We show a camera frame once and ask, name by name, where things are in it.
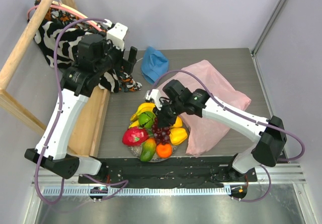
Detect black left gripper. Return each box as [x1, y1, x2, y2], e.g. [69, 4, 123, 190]
[95, 32, 136, 76]

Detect yellow fake lemon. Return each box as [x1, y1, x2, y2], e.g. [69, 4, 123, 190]
[173, 116, 183, 128]

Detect yellow fake banana bunch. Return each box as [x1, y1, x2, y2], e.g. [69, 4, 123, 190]
[129, 103, 155, 128]

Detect yellow fake bell pepper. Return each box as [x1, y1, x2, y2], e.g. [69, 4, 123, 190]
[170, 128, 188, 145]

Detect fake red grapes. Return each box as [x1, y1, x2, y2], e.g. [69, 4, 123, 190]
[151, 118, 171, 145]

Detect pink plastic bag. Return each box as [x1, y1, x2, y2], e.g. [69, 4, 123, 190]
[157, 60, 251, 157]

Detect orange fake fruit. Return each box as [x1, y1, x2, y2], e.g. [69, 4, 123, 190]
[156, 143, 172, 159]

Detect green orange fake mango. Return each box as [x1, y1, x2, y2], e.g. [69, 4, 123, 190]
[140, 138, 156, 162]

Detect red fake dragon fruit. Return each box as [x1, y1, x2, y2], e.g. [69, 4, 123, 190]
[122, 126, 153, 146]

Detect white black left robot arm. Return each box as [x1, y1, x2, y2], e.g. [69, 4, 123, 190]
[24, 33, 137, 183]

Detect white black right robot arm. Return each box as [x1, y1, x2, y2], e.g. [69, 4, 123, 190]
[145, 80, 287, 181]

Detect blue bucket hat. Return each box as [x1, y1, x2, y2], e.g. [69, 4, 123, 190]
[141, 46, 169, 84]

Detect speckled round plate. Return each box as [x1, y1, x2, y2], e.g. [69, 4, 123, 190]
[126, 118, 182, 163]

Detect black white orange patterned cloth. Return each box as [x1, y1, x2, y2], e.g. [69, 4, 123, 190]
[34, 1, 142, 93]

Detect pink hanger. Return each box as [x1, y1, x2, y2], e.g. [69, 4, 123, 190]
[27, 4, 102, 31]

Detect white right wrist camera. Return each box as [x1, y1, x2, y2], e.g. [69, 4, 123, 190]
[144, 89, 163, 110]

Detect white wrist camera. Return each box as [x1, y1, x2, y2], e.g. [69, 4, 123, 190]
[103, 19, 128, 51]
[144, 89, 163, 110]

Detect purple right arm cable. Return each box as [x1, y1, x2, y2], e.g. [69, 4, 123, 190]
[149, 69, 306, 202]

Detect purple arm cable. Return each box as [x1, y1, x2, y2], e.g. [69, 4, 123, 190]
[149, 69, 306, 202]
[34, 18, 129, 205]

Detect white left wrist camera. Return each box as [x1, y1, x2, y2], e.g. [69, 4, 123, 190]
[103, 19, 128, 51]

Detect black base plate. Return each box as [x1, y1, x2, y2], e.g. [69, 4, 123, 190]
[77, 156, 259, 188]

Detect wooden rack frame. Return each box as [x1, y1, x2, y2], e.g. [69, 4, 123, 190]
[0, 0, 111, 161]

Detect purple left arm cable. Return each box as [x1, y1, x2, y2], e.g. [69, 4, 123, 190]
[34, 18, 129, 205]

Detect aluminium rail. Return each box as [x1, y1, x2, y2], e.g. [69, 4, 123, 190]
[39, 164, 306, 199]

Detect aluminium corner post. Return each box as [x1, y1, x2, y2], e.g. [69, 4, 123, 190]
[251, 0, 289, 57]

